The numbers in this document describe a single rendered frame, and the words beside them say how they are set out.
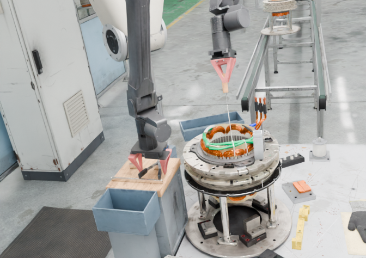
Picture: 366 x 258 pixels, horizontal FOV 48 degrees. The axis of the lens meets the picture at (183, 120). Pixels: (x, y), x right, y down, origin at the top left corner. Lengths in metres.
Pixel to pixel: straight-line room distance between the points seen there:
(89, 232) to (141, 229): 1.75
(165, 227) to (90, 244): 1.56
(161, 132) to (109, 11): 0.55
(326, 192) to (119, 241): 0.83
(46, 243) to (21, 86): 1.23
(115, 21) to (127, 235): 0.75
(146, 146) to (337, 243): 0.70
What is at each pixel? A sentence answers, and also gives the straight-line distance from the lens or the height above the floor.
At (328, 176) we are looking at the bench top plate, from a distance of 1.81.
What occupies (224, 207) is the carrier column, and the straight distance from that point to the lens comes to 1.34.
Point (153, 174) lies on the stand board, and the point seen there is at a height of 1.06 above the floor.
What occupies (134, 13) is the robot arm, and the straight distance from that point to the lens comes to 1.06.
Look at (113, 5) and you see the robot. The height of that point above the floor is 1.57.
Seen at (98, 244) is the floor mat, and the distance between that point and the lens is 2.84.
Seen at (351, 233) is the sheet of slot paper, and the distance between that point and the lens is 1.52.
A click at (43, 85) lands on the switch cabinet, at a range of 3.38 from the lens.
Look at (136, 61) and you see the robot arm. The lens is 1.12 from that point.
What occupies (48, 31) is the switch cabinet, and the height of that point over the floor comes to 1.22.
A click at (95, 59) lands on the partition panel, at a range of 5.21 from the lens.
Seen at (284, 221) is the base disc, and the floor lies 0.80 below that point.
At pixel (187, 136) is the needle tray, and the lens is 1.61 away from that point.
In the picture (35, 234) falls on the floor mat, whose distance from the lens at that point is 3.14.
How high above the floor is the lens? 1.75
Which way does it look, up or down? 24 degrees down
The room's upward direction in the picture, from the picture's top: 8 degrees counter-clockwise
